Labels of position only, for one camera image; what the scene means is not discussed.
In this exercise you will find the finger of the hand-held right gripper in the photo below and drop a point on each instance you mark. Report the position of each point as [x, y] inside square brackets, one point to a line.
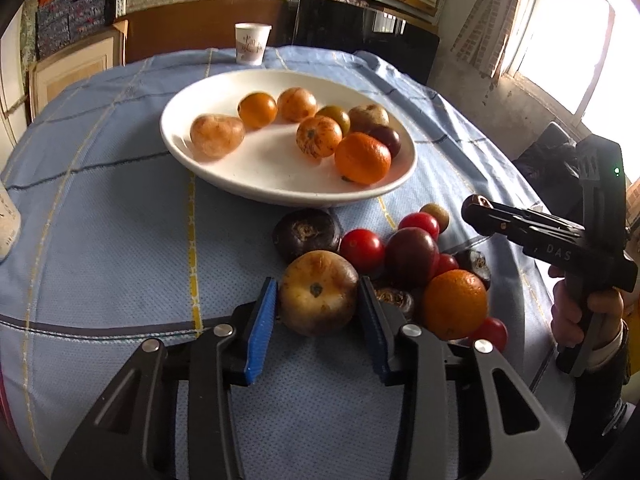
[525, 220]
[520, 242]

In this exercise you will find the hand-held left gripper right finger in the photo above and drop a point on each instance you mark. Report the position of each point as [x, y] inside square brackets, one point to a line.
[372, 325]

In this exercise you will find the wooden framed panel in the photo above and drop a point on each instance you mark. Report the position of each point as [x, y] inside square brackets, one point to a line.
[70, 70]

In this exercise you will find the stack of blue patterned boxes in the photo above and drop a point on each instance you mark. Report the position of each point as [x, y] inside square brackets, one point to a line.
[70, 15]

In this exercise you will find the brown wooden cabinet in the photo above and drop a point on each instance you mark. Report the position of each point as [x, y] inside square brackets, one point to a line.
[200, 25]

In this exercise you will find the large dark water chestnut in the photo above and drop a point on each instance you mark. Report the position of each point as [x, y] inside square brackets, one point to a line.
[306, 234]

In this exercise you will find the tan brown round fruit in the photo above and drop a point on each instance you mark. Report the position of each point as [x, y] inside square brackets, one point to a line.
[317, 292]

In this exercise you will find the white drink can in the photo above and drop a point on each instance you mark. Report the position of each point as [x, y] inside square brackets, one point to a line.
[6, 220]

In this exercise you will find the white paper cup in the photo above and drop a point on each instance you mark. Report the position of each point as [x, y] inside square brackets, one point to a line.
[251, 45]

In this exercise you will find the white oval plate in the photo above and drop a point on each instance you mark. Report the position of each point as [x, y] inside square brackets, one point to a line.
[280, 175]

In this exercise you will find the golden brown pear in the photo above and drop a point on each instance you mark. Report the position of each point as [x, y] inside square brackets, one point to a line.
[368, 117]

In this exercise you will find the small olive tan fruit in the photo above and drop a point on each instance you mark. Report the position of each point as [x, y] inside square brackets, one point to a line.
[437, 212]

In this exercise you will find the dark purple plum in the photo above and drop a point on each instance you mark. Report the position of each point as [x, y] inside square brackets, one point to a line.
[411, 257]
[387, 140]

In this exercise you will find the blue checked tablecloth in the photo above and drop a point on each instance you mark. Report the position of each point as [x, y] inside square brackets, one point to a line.
[125, 260]

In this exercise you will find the brick pattern curtain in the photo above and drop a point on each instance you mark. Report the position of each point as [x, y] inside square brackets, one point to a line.
[480, 20]

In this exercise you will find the person's right hand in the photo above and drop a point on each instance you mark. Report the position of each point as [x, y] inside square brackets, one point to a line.
[607, 310]

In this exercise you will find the black flat screen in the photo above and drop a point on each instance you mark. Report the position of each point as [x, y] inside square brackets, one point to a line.
[365, 30]

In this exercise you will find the pale tan pear-shaped fruit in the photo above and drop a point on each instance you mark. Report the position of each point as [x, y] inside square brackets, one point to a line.
[217, 135]

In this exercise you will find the yellow-green tangerine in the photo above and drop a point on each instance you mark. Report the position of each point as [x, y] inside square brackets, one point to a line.
[335, 117]

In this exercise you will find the large orange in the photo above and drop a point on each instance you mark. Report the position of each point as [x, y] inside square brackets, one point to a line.
[454, 305]

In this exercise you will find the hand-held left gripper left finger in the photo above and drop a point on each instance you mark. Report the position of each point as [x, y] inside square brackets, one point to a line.
[260, 330]

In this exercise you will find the black padded seat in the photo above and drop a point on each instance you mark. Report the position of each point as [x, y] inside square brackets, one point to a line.
[545, 155]

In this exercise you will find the person's right forearm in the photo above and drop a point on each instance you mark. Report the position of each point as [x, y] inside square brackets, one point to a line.
[600, 410]

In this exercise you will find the striped orange tomato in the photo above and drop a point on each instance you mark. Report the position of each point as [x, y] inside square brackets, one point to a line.
[318, 136]

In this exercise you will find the white framed window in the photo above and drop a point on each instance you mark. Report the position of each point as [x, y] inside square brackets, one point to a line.
[560, 45]

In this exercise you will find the orange tangerine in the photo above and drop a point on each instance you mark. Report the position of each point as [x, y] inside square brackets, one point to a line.
[362, 157]
[256, 109]

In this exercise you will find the small red tomato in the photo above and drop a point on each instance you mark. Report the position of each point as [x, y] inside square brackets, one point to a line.
[446, 263]

